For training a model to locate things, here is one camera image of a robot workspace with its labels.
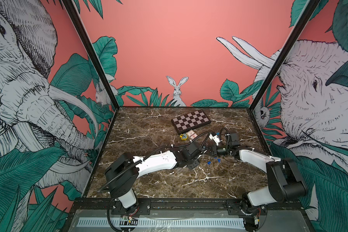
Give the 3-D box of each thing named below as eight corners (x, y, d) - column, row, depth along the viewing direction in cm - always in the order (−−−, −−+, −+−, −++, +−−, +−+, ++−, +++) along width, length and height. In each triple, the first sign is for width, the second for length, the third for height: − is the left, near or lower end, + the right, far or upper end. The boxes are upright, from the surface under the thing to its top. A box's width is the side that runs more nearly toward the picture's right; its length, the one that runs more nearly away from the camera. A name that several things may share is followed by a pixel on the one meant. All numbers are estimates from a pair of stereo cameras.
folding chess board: (177, 134, 106) (177, 131, 104) (171, 120, 115) (171, 118, 112) (210, 123, 113) (211, 120, 111) (202, 111, 122) (202, 108, 119)
